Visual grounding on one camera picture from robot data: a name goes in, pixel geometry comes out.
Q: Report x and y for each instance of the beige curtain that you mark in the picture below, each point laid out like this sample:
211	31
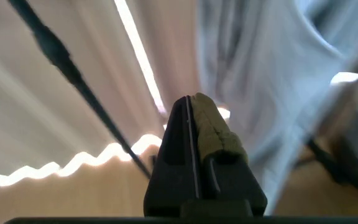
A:
26	93

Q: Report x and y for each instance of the green garment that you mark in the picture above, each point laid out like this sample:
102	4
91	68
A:
213	133

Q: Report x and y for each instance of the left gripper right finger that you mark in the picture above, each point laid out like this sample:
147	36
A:
235	186

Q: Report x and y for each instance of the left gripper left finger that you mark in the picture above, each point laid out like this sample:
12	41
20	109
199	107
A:
172	180

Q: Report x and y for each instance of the black clothes rack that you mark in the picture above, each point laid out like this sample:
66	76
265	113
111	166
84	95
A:
57	56

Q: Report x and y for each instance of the pale grey shorts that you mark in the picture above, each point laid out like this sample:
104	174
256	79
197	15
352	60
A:
259	77

